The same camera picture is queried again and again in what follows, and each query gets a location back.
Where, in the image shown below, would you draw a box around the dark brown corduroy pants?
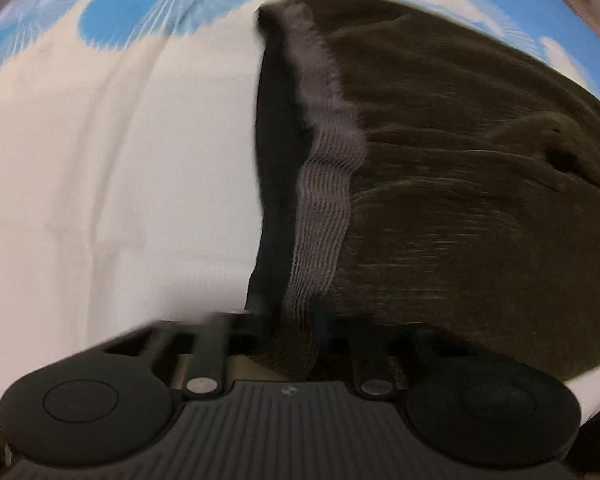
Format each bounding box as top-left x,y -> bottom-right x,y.
247,0 -> 600,380

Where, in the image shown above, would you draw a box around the blue and white bedsheet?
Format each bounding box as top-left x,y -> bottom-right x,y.
0,0 -> 600,397

